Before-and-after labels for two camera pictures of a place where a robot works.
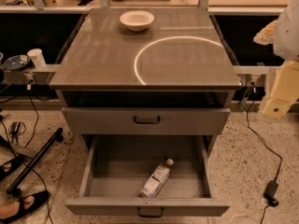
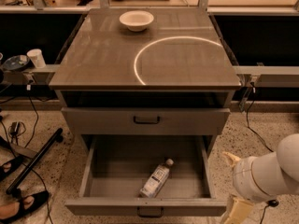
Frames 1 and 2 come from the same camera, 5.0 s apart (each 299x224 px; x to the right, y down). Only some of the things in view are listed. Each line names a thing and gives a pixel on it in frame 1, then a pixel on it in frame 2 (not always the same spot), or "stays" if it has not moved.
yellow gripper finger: [266, 35] → [232, 159]
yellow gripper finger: [285, 91] → [239, 211]
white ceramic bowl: [136, 20] stays
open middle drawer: [118, 165] stays
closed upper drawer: [146, 120] stays
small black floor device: [15, 128] stays
